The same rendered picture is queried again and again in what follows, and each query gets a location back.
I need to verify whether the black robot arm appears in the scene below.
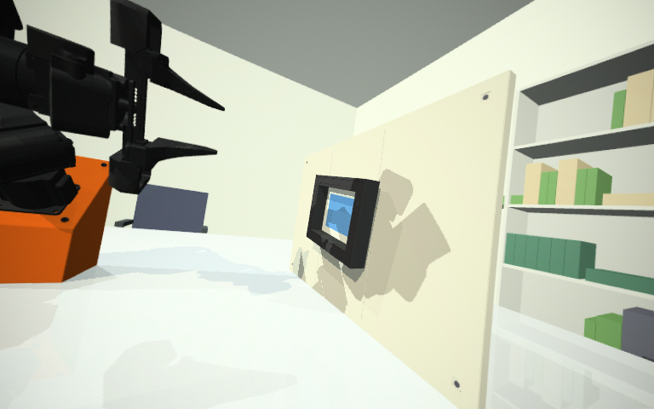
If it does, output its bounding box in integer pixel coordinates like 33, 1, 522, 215
0, 0, 113, 216

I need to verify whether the beige wall panel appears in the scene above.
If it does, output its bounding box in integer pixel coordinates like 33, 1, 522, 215
289, 70, 516, 409

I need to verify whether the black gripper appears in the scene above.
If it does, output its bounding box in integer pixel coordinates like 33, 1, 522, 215
17, 0, 225, 195

